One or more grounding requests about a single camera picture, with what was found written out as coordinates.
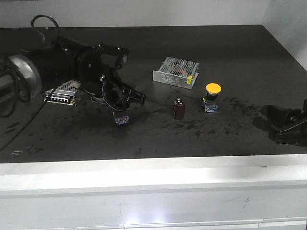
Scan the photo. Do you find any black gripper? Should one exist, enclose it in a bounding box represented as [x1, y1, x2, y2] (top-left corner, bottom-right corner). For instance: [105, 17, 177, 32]
[77, 49, 146, 112]

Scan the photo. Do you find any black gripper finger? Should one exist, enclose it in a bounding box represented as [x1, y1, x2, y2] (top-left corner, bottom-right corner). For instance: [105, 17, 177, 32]
[266, 105, 302, 127]
[268, 120, 307, 147]

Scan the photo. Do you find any red mushroom push button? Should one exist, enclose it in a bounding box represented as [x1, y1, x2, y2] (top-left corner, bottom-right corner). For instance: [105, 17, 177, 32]
[112, 111, 130, 125]

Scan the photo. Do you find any yellow mushroom push button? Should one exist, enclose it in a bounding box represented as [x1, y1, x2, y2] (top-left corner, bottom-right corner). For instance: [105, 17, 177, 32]
[202, 83, 222, 113]

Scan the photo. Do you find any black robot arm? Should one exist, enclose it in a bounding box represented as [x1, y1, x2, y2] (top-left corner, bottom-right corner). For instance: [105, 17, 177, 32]
[0, 36, 146, 118]

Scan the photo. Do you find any right dark red capacitor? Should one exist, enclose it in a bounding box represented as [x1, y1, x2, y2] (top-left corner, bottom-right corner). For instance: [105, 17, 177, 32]
[173, 98, 186, 120]

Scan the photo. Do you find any left metal mesh power supply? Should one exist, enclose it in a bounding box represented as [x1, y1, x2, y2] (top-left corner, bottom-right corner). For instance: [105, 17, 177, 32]
[45, 80, 83, 106]

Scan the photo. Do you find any metal mesh power supply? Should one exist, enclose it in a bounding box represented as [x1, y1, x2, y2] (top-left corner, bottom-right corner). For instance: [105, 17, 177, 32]
[153, 57, 199, 90]
[45, 80, 83, 106]

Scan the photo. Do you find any right metal mesh power supply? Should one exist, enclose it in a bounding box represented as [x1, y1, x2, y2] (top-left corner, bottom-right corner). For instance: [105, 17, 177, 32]
[153, 57, 199, 90]

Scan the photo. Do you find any white drawer cabinet front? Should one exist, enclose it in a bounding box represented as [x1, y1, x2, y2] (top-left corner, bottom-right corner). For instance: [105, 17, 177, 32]
[0, 154, 307, 230]

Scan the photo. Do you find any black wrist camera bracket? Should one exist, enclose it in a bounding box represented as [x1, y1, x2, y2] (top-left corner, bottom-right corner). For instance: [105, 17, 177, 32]
[93, 44, 130, 69]

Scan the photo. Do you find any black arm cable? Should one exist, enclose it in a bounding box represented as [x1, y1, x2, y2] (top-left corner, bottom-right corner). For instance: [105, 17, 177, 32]
[0, 14, 60, 153]

